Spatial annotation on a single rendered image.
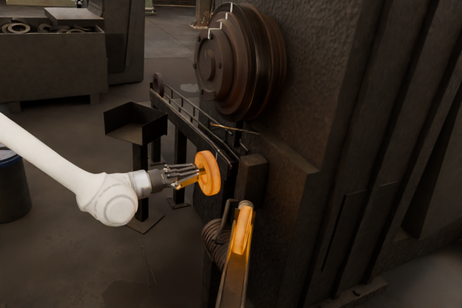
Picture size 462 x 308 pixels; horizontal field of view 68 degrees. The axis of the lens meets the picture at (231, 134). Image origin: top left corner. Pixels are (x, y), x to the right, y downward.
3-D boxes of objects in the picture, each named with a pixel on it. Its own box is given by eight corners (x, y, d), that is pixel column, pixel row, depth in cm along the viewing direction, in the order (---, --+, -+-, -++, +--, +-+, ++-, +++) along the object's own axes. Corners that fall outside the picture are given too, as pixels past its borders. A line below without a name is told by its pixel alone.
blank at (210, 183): (202, 143, 122) (193, 144, 121) (221, 161, 110) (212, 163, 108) (203, 180, 129) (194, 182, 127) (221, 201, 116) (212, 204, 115)
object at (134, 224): (134, 201, 228) (130, 100, 195) (166, 216, 218) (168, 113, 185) (111, 218, 211) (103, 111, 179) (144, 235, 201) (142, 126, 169)
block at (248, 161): (254, 197, 152) (261, 151, 141) (262, 208, 146) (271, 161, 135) (232, 203, 147) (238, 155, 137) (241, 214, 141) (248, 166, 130)
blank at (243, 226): (245, 251, 119) (236, 249, 119) (254, 206, 121) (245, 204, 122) (240, 258, 104) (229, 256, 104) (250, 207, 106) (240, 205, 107)
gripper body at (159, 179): (146, 184, 114) (172, 178, 118) (152, 199, 108) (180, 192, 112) (144, 166, 111) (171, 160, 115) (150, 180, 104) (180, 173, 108)
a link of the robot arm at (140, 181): (135, 207, 106) (153, 201, 108) (132, 183, 101) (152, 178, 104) (128, 190, 113) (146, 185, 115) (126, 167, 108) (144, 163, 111)
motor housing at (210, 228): (218, 296, 170) (228, 212, 145) (238, 337, 153) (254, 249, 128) (194, 306, 164) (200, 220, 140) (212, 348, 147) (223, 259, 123)
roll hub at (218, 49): (202, 86, 153) (206, 21, 140) (229, 111, 132) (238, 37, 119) (190, 86, 151) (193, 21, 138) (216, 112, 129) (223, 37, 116)
